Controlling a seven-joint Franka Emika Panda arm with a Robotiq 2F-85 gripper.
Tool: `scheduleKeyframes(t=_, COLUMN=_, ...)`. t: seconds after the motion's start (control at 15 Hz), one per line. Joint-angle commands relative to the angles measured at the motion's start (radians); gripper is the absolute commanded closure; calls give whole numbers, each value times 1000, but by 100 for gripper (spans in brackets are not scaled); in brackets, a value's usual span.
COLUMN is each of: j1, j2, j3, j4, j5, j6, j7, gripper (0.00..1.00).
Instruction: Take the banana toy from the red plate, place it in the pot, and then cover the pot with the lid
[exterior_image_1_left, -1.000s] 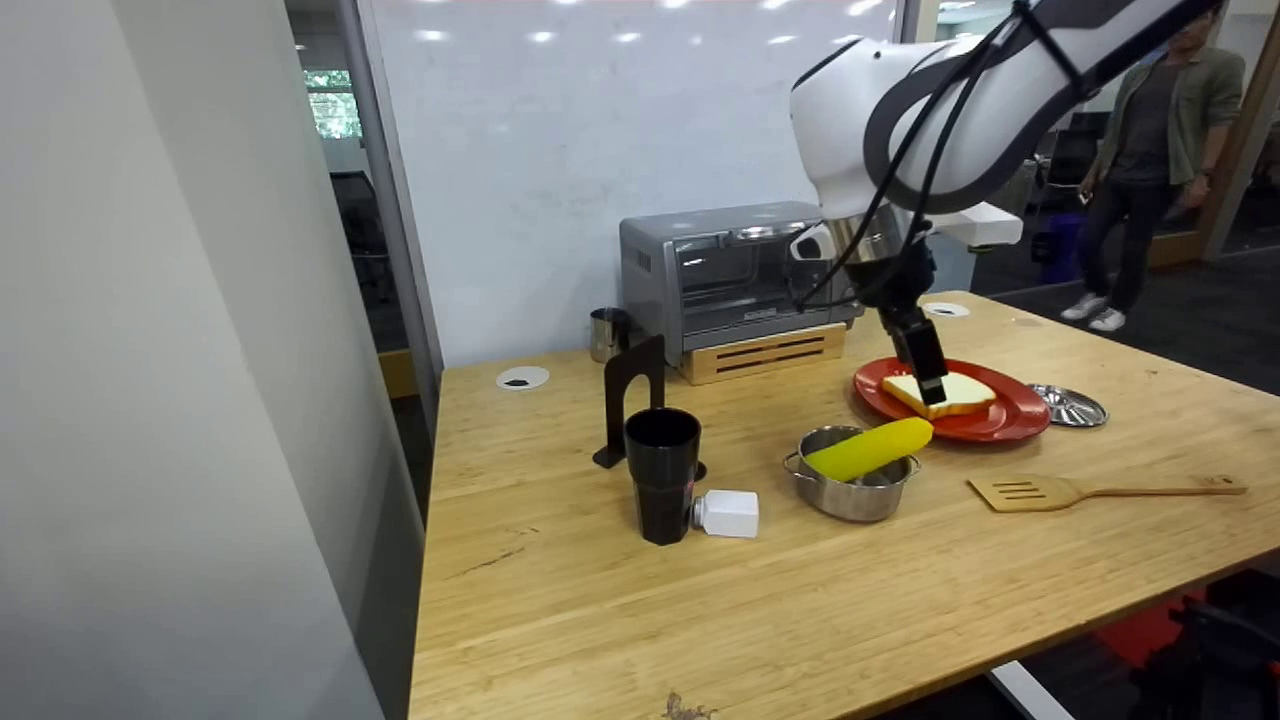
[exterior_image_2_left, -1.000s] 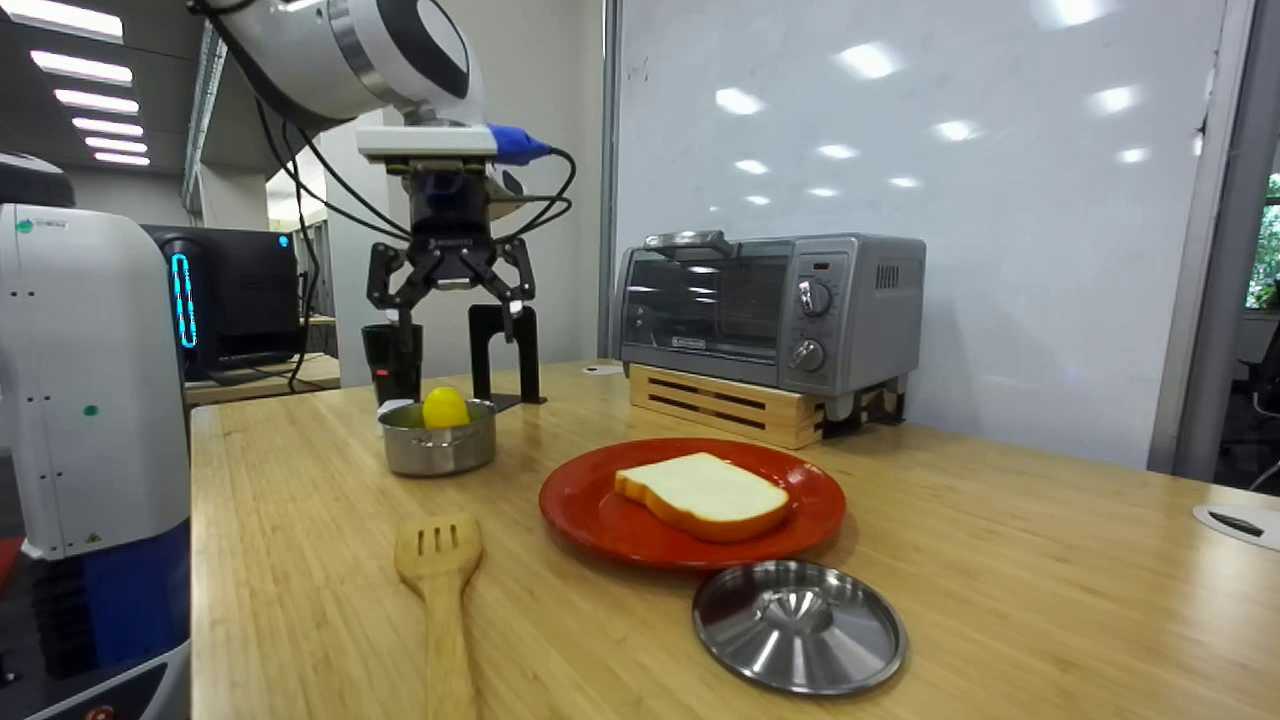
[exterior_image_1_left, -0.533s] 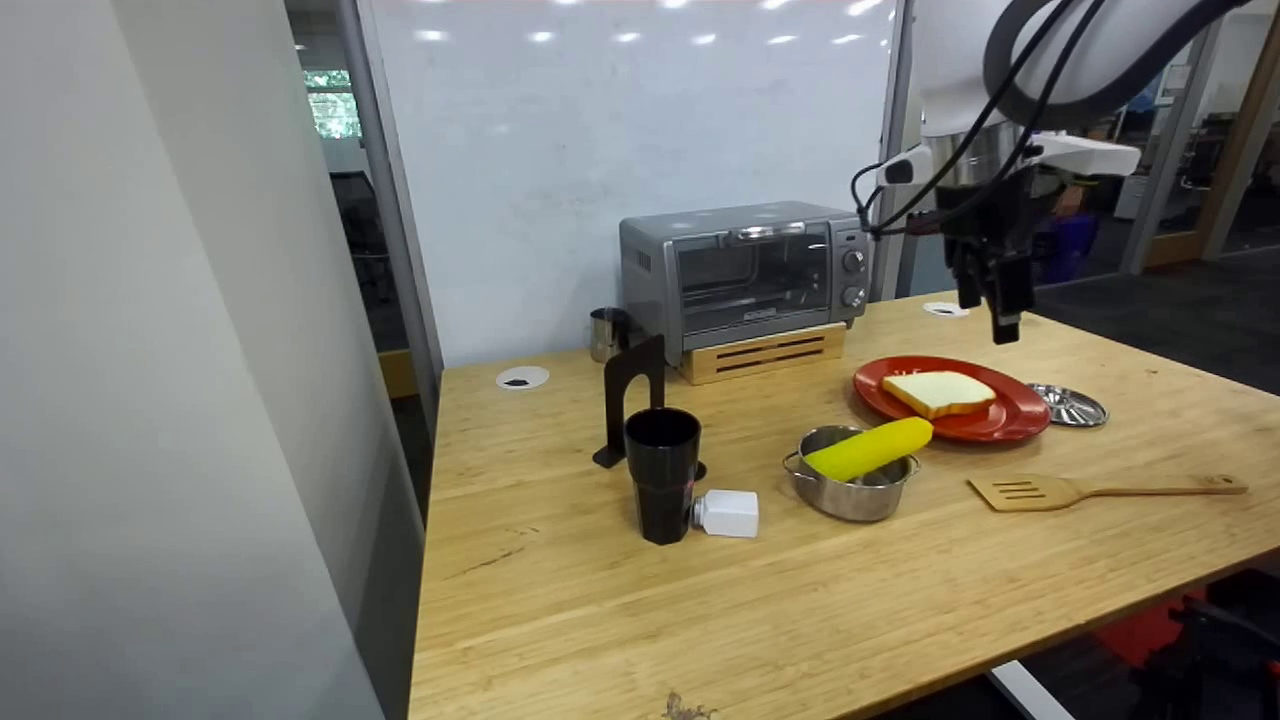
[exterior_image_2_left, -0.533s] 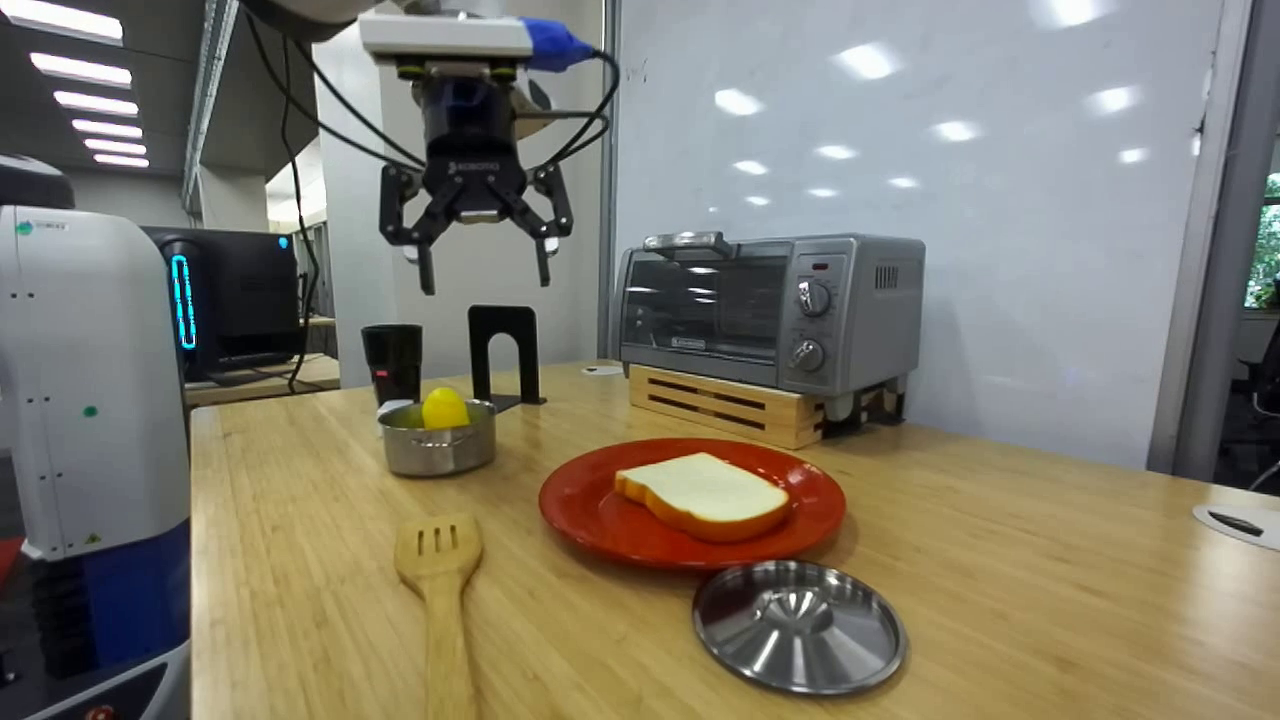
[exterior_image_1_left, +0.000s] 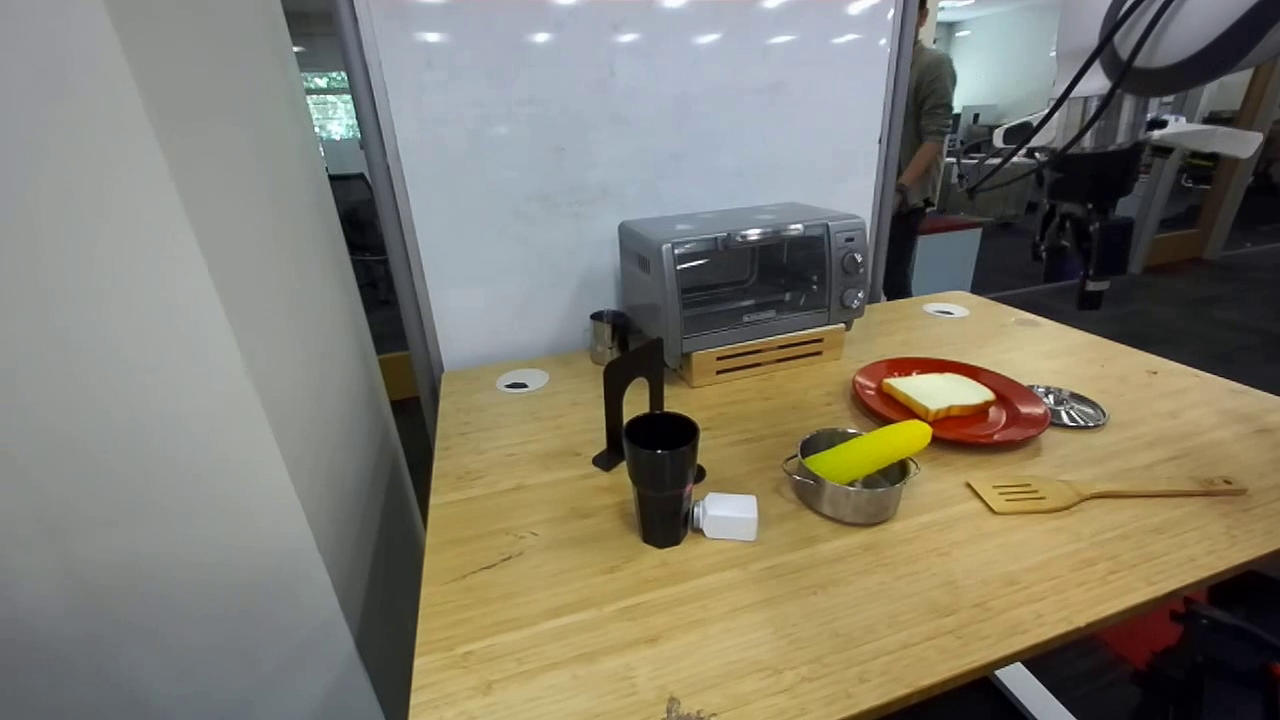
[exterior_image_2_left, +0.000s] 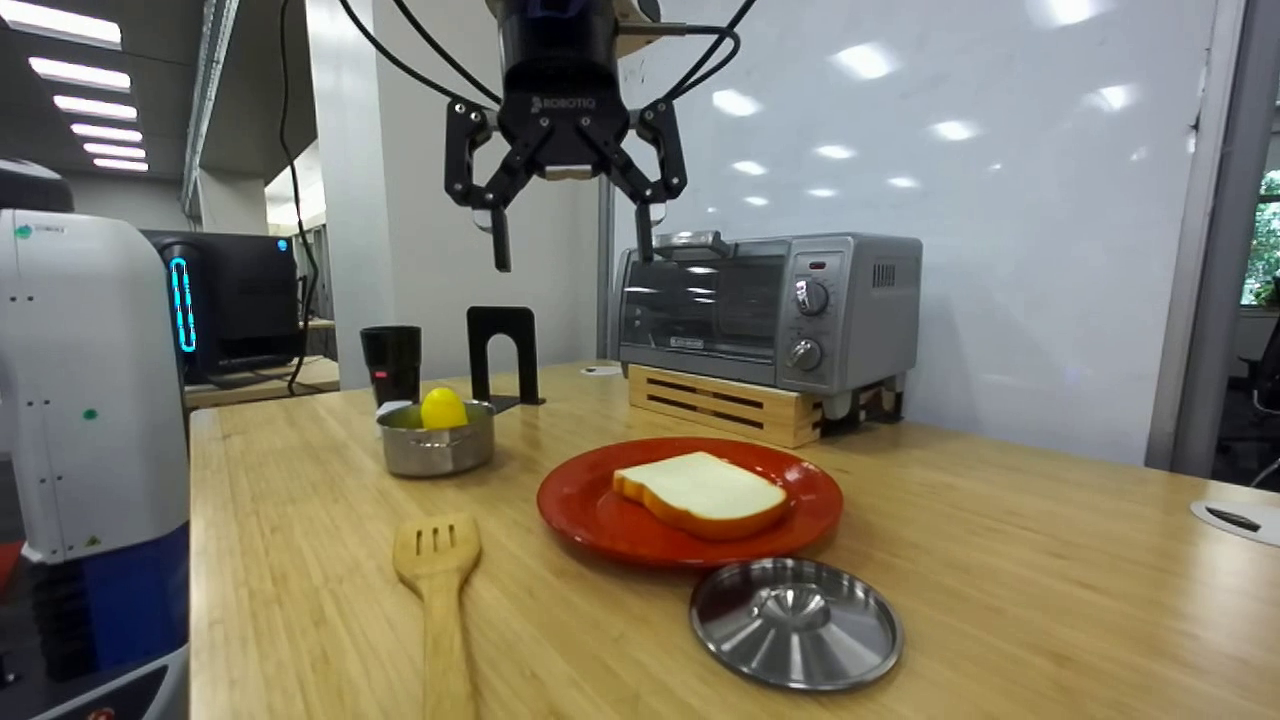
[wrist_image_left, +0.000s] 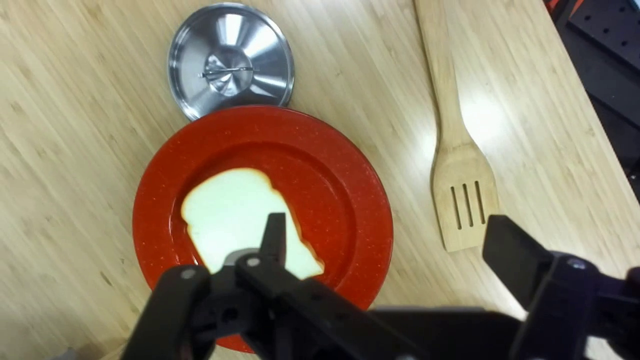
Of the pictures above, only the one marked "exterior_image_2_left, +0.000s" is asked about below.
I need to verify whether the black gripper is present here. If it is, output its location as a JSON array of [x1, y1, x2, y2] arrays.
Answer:
[[443, 0, 693, 277]]

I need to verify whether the yellow banana toy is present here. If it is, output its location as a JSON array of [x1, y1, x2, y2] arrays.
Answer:
[[416, 384, 471, 436]]

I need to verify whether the steel pot lid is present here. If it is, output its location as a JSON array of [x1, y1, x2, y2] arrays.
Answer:
[[687, 553, 909, 701]]

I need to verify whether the small steel pot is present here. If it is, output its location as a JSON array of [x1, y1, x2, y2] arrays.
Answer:
[[371, 394, 518, 485]]

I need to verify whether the red plate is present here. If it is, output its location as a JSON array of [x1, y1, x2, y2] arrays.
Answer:
[[531, 436, 847, 578]]

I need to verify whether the toy bread slice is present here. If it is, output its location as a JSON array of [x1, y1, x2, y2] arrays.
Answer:
[[609, 447, 794, 544]]

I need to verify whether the black plastic cup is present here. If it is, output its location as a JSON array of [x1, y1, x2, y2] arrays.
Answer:
[[358, 319, 423, 410]]

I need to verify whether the grey toaster oven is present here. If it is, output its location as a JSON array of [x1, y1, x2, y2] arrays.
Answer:
[[616, 229, 928, 433]]

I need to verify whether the wooden slatted stand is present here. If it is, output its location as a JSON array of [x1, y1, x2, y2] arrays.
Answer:
[[625, 361, 833, 451]]

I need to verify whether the black monitor cyan light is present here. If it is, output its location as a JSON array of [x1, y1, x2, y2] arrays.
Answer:
[[141, 225, 310, 384]]

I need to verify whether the wooden slotted spatula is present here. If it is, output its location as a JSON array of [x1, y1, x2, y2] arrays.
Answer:
[[390, 513, 490, 720]]

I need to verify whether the white and blue machine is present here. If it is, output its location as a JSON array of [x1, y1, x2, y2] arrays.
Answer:
[[0, 203, 196, 720]]

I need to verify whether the white table grommet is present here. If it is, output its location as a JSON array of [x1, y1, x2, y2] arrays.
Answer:
[[1188, 493, 1280, 553]]

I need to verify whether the black arched bracket stand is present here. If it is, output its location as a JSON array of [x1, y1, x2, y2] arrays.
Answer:
[[463, 303, 549, 410]]

